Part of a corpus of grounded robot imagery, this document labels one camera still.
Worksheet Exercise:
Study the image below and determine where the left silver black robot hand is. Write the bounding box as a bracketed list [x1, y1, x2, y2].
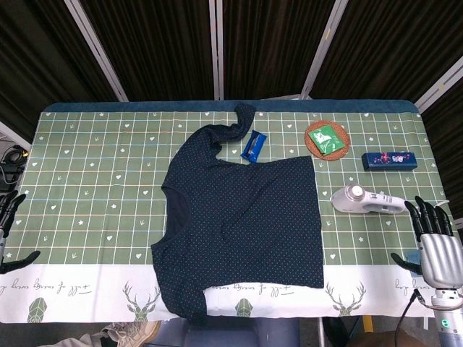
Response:
[0, 193, 41, 275]

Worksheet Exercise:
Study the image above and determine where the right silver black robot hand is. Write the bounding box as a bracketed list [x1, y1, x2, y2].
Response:
[390, 196, 463, 290]

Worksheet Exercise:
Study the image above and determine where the blue grey chair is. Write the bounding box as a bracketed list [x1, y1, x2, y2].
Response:
[148, 317, 301, 347]

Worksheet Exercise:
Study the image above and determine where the navy polka dot t-shirt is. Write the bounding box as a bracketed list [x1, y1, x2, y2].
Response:
[150, 103, 325, 325]

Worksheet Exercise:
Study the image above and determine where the black cable bundle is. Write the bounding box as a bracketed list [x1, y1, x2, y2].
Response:
[0, 144, 30, 192]

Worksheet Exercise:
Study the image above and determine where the dark blue floral box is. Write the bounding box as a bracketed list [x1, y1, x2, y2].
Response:
[362, 150, 419, 171]

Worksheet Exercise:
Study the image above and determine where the green sachet packet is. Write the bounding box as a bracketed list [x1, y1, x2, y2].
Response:
[307, 124, 345, 155]

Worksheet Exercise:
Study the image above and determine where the round woven brown coaster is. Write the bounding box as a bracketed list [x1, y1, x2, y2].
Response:
[304, 120, 351, 159]

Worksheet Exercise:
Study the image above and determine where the blue snack packet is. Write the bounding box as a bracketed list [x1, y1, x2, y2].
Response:
[240, 129, 268, 163]

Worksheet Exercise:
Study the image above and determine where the beige sneaker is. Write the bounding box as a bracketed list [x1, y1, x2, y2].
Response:
[90, 320, 162, 347]

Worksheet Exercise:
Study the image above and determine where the green checkered tablecloth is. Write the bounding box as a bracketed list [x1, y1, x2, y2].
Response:
[0, 110, 457, 325]

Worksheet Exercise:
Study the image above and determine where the dark brown pleated curtain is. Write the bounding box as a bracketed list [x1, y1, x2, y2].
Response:
[222, 0, 340, 100]
[310, 0, 463, 103]
[421, 77, 463, 227]
[0, 0, 120, 134]
[78, 0, 220, 103]

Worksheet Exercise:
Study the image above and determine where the white handheld steamer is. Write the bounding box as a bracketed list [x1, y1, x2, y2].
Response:
[330, 184, 417, 215]

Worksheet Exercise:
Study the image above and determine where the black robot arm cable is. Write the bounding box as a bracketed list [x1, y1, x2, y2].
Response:
[394, 291, 435, 347]

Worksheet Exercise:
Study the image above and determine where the white partition frame post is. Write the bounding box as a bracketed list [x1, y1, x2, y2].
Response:
[208, 0, 226, 102]
[300, 0, 349, 99]
[0, 121, 33, 151]
[415, 60, 463, 111]
[63, 0, 129, 103]

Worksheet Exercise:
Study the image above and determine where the blue table pad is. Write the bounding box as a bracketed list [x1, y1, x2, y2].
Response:
[42, 99, 421, 116]

